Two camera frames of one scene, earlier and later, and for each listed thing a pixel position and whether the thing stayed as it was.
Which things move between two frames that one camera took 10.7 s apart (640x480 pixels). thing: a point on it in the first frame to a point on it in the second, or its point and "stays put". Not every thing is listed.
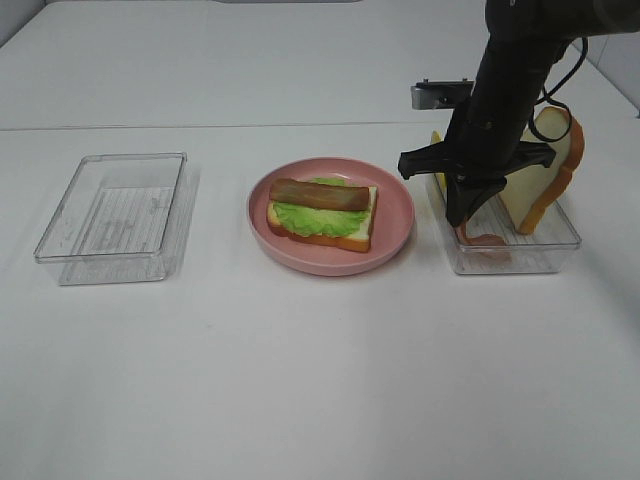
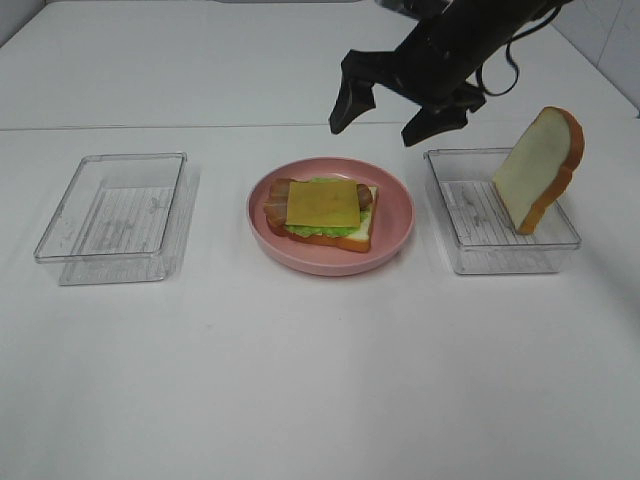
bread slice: x=527 y=195 stays put
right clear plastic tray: x=487 y=241 stays put
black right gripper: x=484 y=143 to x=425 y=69
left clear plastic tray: x=124 y=218 stays put
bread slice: x=356 y=242 stays put
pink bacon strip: x=481 y=246 to x=275 y=210
